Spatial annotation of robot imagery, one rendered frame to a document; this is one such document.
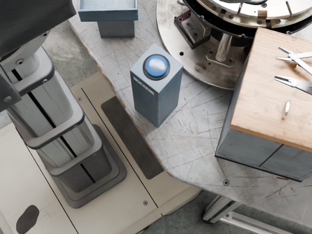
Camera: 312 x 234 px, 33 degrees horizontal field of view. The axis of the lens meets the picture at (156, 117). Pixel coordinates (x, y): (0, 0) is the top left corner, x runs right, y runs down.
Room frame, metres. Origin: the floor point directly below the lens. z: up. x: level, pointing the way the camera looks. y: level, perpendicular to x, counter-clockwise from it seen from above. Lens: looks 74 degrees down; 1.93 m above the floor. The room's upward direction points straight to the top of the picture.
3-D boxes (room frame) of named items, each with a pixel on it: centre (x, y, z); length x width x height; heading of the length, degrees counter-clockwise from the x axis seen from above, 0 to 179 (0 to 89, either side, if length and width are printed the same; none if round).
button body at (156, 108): (0.34, 0.00, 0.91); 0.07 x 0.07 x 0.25; 50
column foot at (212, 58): (0.45, -0.15, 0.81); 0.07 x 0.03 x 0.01; 69
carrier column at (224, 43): (0.45, -0.15, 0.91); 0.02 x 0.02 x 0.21
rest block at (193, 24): (0.51, -0.09, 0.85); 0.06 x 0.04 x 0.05; 33
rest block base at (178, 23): (0.52, -0.08, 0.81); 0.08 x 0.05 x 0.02; 33
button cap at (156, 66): (0.34, 0.00, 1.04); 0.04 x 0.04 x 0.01
